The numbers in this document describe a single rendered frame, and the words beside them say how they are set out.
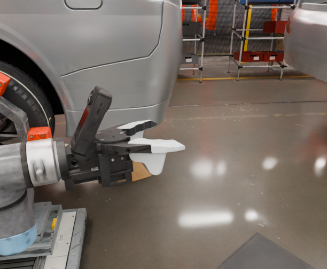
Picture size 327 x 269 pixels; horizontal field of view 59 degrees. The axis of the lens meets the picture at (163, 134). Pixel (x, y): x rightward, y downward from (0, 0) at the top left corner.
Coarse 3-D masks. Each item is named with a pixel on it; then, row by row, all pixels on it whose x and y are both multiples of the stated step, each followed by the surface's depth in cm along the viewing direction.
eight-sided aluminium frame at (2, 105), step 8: (0, 104) 125; (8, 104) 130; (0, 112) 127; (8, 112) 127; (16, 112) 129; (24, 112) 134; (16, 120) 129; (24, 120) 131; (16, 128) 131; (24, 128) 131; (24, 136) 133
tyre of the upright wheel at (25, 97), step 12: (0, 60) 146; (0, 72) 133; (12, 72) 141; (24, 72) 149; (12, 84) 132; (24, 84) 141; (36, 84) 151; (12, 96) 133; (24, 96) 134; (36, 96) 144; (24, 108) 136; (36, 108) 138; (48, 108) 152; (36, 120) 139; (48, 120) 150
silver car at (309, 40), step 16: (304, 0) 303; (320, 0) 315; (304, 16) 260; (320, 16) 241; (288, 32) 286; (304, 32) 255; (320, 32) 235; (288, 48) 285; (304, 48) 256; (320, 48) 236; (288, 64) 298; (304, 64) 263; (320, 64) 239
